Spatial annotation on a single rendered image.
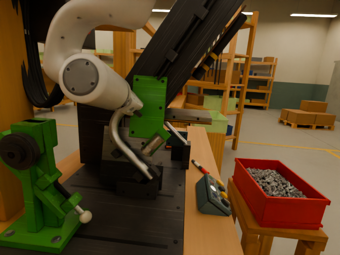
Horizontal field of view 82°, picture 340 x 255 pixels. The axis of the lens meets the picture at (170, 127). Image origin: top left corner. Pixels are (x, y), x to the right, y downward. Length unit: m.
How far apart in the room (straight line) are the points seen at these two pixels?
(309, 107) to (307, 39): 4.35
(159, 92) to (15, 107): 0.40
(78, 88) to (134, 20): 0.14
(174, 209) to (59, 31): 0.51
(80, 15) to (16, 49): 0.31
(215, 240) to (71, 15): 0.55
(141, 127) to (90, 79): 0.35
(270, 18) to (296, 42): 1.53
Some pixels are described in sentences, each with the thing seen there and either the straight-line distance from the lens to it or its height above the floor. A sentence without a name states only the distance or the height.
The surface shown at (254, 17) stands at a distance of 3.73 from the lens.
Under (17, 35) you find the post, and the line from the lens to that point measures 0.68.
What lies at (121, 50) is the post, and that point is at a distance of 1.49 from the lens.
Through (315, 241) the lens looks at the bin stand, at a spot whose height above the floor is 0.78.
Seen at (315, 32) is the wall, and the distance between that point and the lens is 11.05.
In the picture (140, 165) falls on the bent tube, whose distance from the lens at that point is 0.64.
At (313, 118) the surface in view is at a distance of 6.93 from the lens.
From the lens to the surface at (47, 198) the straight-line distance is 0.53.
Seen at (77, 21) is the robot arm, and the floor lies 1.36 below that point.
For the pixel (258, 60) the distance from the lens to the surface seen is 9.52.
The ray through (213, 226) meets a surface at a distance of 0.60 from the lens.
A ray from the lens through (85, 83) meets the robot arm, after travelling 0.35.
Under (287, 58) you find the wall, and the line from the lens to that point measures 10.52.
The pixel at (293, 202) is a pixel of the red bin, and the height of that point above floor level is 0.91.
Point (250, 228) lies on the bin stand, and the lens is 0.79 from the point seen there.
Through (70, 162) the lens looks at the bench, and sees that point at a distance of 0.99.
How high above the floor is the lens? 1.28
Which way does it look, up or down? 15 degrees down
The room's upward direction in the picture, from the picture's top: 4 degrees clockwise
